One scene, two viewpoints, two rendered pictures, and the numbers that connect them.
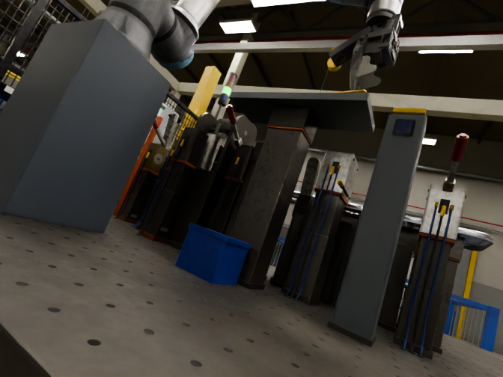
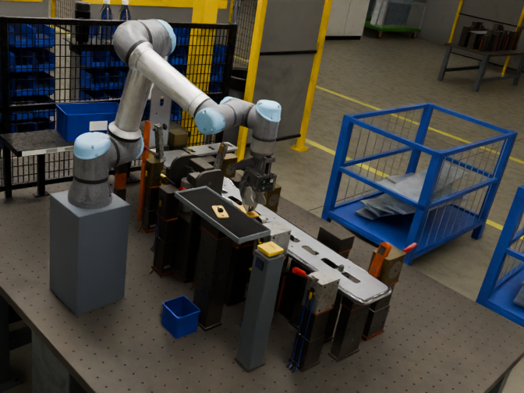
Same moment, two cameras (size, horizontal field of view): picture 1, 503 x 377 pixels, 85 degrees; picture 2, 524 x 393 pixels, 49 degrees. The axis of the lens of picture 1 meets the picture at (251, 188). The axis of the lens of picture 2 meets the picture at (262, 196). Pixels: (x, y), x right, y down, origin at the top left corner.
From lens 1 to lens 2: 1.69 m
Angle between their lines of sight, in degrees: 37
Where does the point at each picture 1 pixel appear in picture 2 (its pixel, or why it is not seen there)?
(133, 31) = (94, 196)
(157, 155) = (154, 172)
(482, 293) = not seen: outside the picture
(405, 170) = (260, 291)
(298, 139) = (217, 246)
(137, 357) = not seen: outside the picture
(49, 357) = not seen: outside the picture
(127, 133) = (115, 249)
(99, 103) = (94, 250)
